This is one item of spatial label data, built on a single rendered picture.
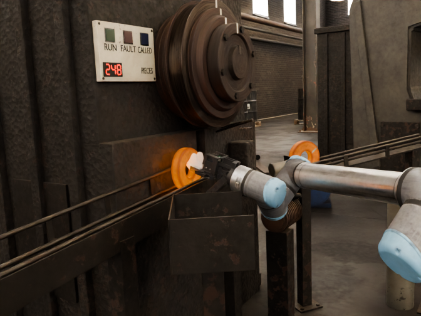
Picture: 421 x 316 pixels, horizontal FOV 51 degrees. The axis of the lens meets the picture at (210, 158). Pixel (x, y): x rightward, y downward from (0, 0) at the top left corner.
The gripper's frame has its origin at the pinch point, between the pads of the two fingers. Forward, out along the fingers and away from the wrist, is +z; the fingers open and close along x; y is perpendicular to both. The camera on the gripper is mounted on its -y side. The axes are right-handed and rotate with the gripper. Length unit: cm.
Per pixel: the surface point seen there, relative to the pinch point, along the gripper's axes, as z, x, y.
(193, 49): 5.2, 1.2, 39.2
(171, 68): 10.0, 4.8, 32.0
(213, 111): -0.6, -9.8, 18.7
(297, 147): -19, -57, 5
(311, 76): 273, -866, -22
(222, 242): -40, 40, 0
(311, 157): -24, -64, 1
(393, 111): -15, -287, 7
